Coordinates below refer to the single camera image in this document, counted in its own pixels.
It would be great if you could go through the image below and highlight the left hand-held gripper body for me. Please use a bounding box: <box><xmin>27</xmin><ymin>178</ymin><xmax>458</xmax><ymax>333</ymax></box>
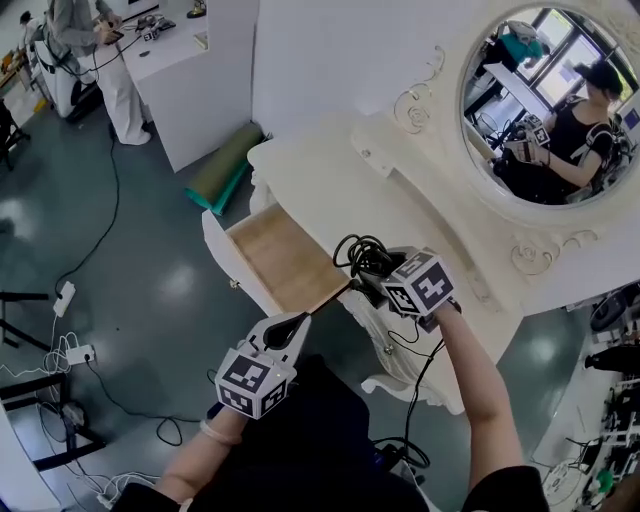
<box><xmin>214</xmin><ymin>339</ymin><xmax>298</xmax><ymax>422</ymax></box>

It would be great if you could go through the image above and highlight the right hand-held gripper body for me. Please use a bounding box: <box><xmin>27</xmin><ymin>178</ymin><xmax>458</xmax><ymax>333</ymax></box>
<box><xmin>382</xmin><ymin>247</ymin><xmax>464</xmax><ymax>332</ymax></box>

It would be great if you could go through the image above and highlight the black hair dryer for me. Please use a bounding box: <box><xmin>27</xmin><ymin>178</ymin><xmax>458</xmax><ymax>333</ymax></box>
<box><xmin>332</xmin><ymin>234</ymin><xmax>416</xmax><ymax>307</ymax></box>

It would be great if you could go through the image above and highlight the white wooden large drawer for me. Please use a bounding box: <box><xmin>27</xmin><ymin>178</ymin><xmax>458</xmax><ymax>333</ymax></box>
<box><xmin>201</xmin><ymin>202</ymin><xmax>351</xmax><ymax>316</ymax></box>

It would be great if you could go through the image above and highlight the person's left forearm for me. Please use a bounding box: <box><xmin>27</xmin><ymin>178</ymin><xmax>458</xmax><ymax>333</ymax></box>
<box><xmin>154</xmin><ymin>414</ymin><xmax>251</xmax><ymax>501</ymax></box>

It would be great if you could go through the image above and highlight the person's right forearm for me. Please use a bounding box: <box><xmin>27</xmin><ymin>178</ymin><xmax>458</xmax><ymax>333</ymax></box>
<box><xmin>438</xmin><ymin>304</ymin><xmax>526</xmax><ymax>484</ymax></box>

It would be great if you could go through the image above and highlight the white vanity dressing table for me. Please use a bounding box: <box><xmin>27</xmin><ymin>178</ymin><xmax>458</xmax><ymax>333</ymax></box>
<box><xmin>247</xmin><ymin>112</ymin><xmax>526</xmax><ymax>416</ymax></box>

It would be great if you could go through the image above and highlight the person's black clothing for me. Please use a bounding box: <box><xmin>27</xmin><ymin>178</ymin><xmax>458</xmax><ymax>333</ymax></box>
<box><xmin>112</xmin><ymin>354</ymin><xmax>551</xmax><ymax>512</ymax></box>

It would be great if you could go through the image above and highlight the rolled olive teal mat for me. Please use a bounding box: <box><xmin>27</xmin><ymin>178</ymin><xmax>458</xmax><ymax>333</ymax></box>
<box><xmin>183</xmin><ymin>122</ymin><xmax>264</xmax><ymax>217</ymax></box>

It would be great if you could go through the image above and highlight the long white power strip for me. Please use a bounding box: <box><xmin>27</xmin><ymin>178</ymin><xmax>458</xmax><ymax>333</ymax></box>
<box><xmin>53</xmin><ymin>280</ymin><xmax>76</xmax><ymax>317</ymax></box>

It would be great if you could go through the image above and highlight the white desk shelf unit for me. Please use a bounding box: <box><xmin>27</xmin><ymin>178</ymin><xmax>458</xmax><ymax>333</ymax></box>
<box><xmin>119</xmin><ymin>0</ymin><xmax>259</xmax><ymax>174</ymax></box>

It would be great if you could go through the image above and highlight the idle gripper device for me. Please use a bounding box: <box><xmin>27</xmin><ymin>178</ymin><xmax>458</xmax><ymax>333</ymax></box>
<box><xmin>134</xmin><ymin>14</ymin><xmax>177</xmax><ymax>44</ymax></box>

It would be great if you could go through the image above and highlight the pale pink bracelet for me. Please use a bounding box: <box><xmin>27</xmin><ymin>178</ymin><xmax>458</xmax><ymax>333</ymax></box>
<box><xmin>199</xmin><ymin>418</ymin><xmax>244</xmax><ymax>445</ymax></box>

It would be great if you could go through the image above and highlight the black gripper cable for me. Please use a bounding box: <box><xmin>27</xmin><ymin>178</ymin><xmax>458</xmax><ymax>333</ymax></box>
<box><xmin>372</xmin><ymin>319</ymin><xmax>447</xmax><ymax>471</ymax></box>

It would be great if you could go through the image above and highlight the black floor cable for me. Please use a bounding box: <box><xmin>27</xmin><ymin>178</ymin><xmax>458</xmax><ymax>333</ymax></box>
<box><xmin>54</xmin><ymin>134</ymin><xmax>121</xmax><ymax>296</ymax></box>

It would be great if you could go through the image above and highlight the oval mirror white frame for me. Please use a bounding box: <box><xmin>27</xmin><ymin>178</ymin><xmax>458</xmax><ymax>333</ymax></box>
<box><xmin>392</xmin><ymin>0</ymin><xmax>640</xmax><ymax>281</ymax></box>

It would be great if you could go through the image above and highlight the white round wire stool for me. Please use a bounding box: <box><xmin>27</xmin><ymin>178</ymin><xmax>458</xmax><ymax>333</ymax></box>
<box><xmin>542</xmin><ymin>459</ymin><xmax>584</xmax><ymax>507</ymax></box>

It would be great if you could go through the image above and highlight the black metal frame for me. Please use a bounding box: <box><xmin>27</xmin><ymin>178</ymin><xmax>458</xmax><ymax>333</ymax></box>
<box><xmin>0</xmin><ymin>289</ymin><xmax>109</xmax><ymax>474</ymax></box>

